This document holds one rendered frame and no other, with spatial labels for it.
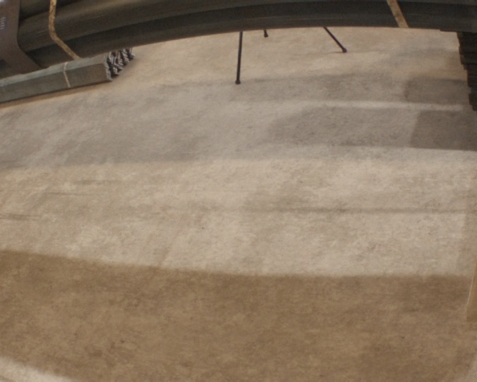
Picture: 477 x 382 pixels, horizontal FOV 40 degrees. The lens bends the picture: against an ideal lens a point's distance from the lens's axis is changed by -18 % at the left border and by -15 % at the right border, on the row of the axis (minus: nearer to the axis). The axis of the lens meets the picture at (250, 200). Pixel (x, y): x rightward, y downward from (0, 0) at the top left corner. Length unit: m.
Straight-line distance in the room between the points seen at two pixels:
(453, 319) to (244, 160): 1.59
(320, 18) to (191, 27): 0.46
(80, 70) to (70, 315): 2.47
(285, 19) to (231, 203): 1.34
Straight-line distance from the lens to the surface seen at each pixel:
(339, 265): 2.95
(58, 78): 5.42
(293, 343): 2.69
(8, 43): 2.85
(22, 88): 5.75
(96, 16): 2.52
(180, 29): 2.49
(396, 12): 2.17
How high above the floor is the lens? 1.93
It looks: 34 degrees down
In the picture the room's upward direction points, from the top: 18 degrees counter-clockwise
